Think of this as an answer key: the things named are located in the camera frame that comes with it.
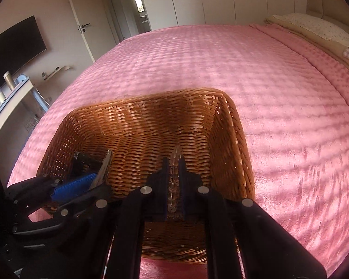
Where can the brown wicker basket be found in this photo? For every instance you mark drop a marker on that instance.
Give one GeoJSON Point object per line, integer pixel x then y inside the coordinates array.
{"type": "Point", "coordinates": [163, 122]}

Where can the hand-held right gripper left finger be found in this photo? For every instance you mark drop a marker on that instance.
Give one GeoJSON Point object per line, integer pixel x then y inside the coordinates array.
{"type": "Point", "coordinates": [163, 200]}

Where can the white wall socket panel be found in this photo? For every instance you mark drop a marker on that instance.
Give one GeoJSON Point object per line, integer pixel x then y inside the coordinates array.
{"type": "Point", "coordinates": [30, 125]}

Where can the gold thermos bottle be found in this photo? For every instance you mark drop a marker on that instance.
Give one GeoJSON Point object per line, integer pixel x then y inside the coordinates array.
{"type": "Point", "coordinates": [9, 80]}

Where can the white curved desk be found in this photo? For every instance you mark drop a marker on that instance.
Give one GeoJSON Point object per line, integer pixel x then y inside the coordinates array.
{"type": "Point", "coordinates": [5, 116]}

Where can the beige padded headboard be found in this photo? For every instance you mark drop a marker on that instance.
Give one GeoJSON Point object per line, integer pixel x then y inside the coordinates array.
{"type": "Point", "coordinates": [322, 5]}

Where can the white wardrobe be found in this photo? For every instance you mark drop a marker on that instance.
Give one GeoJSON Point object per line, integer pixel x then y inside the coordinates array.
{"type": "Point", "coordinates": [215, 0]}

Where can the white bottle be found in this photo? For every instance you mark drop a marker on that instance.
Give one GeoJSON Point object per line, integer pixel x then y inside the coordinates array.
{"type": "Point", "coordinates": [0, 96]}

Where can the black wall television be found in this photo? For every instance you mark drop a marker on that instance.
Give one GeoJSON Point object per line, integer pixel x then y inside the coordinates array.
{"type": "Point", "coordinates": [14, 46]}

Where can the beige quilt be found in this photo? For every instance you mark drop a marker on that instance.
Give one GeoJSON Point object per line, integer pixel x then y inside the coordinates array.
{"type": "Point", "coordinates": [308, 39]}

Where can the white door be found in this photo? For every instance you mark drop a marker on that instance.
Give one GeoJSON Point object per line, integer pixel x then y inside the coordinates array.
{"type": "Point", "coordinates": [84, 5]}

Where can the silver hair clip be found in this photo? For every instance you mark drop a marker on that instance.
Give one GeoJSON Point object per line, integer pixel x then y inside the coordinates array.
{"type": "Point", "coordinates": [106, 162]}

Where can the small wooden wall shelf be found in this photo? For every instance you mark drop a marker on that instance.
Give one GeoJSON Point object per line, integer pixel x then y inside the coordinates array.
{"type": "Point", "coordinates": [58, 72]}

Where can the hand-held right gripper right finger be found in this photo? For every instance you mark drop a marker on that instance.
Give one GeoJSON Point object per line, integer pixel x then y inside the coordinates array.
{"type": "Point", "coordinates": [184, 200]}

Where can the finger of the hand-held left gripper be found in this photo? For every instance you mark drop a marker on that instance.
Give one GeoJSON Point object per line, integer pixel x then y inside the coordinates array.
{"type": "Point", "coordinates": [84, 202]}
{"type": "Point", "coordinates": [72, 187]}

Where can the white dotted pillow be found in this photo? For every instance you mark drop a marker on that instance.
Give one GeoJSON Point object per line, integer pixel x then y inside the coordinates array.
{"type": "Point", "coordinates": [314, 27]}

